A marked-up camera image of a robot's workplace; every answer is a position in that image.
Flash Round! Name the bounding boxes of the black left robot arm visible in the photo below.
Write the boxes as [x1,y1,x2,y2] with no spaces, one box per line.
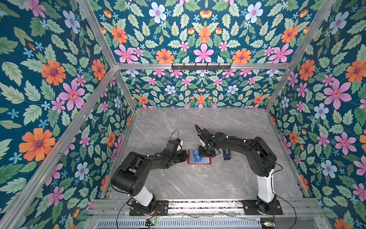
[110,149,188,207]

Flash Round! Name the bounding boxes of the aluminium frame beam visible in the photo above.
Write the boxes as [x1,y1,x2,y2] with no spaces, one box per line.
[115,63,290,71]
[1,67,117,229]

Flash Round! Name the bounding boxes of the black hook rack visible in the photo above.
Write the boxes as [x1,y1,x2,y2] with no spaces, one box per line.
[171,63,232,71]

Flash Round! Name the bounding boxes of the red leather card holder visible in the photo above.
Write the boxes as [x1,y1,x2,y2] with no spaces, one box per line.
[187,149,212,165]

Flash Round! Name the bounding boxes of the blue VIP card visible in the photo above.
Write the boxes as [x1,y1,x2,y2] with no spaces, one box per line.
[190,150,203,164]

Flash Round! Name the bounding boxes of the aluminium frame left beam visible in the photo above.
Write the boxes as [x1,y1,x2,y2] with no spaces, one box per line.
[1,67,117,229]

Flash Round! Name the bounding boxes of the aluminium frame corner post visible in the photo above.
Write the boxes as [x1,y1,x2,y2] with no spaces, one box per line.
[78,1,136,114]

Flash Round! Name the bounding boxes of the aluminium frame back beam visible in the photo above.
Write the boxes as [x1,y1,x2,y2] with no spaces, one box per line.
[115,63,290,71]

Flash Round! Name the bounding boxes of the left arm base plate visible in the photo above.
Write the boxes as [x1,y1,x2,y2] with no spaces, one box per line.
[129,200,169,216]

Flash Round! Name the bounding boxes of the blue card stand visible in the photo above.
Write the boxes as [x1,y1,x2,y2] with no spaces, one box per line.
[223,149,232,160]

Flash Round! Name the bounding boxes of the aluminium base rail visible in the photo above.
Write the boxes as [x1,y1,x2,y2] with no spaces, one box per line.
[89,198,326,218]

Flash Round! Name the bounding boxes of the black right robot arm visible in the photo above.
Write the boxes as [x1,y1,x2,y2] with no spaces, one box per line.
[195,125,277,206]

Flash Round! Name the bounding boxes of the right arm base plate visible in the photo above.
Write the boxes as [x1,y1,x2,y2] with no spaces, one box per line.
[241,198,283,215]

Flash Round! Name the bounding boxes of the aluminium frame right post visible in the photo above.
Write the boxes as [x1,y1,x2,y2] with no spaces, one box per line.
[265,0,336,113]

